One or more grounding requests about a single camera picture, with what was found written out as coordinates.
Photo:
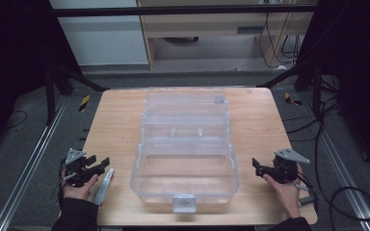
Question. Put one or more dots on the person's right hand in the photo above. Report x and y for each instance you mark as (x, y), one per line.
(285, 195)

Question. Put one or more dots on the black horizontal bar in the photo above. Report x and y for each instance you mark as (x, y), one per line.
(179, 10)

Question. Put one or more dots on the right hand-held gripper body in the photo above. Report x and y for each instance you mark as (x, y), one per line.
(285, 166)

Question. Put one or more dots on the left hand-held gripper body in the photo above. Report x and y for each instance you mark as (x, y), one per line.
(77, 171)

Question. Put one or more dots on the white cabinet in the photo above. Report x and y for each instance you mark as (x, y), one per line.
(102, 35)

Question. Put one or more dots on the black metal stand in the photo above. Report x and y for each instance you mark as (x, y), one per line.
(64, 80)
(305, 77)

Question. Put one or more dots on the white tube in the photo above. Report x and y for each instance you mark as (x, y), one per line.
(104, 186)

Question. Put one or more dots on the black curtain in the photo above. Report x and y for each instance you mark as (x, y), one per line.
(356, 70)
(13, 64)

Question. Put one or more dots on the person's left hand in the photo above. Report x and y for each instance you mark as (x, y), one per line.
(78, 192)

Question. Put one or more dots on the aluminium floor rail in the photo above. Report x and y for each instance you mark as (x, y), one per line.
(29, 166)
(347, 173)

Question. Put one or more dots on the clear plastic storage box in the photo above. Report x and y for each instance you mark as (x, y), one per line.
(185, 150)

